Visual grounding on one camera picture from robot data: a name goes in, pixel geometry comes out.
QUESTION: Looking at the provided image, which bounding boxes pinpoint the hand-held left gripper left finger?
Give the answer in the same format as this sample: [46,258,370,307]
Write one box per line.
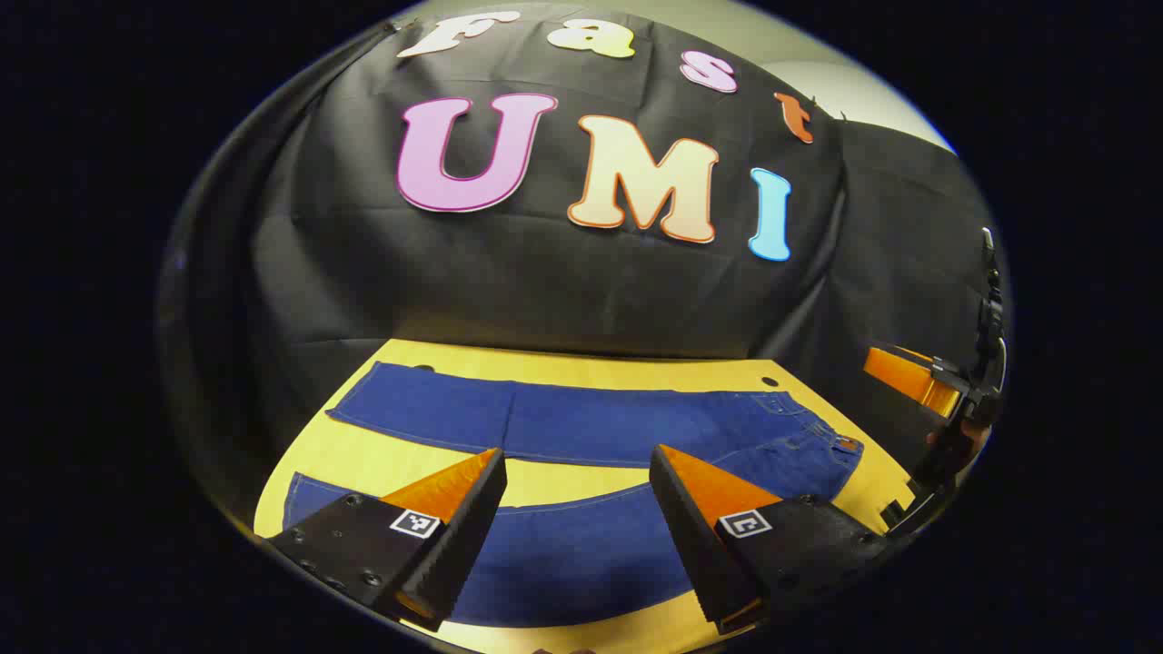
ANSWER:
[263,447,508,632]

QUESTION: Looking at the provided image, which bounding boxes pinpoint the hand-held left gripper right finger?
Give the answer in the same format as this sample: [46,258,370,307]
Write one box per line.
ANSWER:
[649,444,896,635]

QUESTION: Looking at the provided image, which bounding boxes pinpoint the blue denim jeans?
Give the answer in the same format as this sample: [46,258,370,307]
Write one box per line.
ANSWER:
[283,362,864,628]

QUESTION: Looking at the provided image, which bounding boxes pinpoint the black backdrop cloth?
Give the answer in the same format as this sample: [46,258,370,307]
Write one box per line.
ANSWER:
[159,5,1014,532]

